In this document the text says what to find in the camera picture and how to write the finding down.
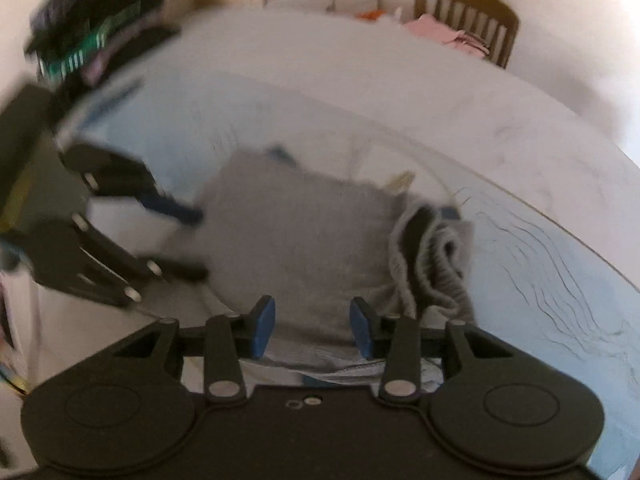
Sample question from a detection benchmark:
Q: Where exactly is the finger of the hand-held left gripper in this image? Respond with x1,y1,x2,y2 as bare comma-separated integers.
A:
75,216,209,309
62,145,204,224

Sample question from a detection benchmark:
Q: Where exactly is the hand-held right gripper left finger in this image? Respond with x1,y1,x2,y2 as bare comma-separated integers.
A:
112,296,277,406

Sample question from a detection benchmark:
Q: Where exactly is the stack of dark folded clothes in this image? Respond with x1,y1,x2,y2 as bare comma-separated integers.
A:
25,0,182,87

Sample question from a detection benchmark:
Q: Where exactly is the pink garment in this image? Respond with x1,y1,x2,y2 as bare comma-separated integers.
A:
402,14,492,59

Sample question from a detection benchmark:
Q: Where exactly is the printed blue table mat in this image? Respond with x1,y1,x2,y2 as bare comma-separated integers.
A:
62,67,640,480

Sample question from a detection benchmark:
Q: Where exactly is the wooden chair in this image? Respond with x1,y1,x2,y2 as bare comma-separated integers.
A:
414,0,521,70

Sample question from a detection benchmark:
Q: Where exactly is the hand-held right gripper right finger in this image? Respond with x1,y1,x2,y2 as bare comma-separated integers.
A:
349,297,513,406

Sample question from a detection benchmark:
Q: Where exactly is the grey ribbed garment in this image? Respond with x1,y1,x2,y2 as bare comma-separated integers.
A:
199,151,477,377

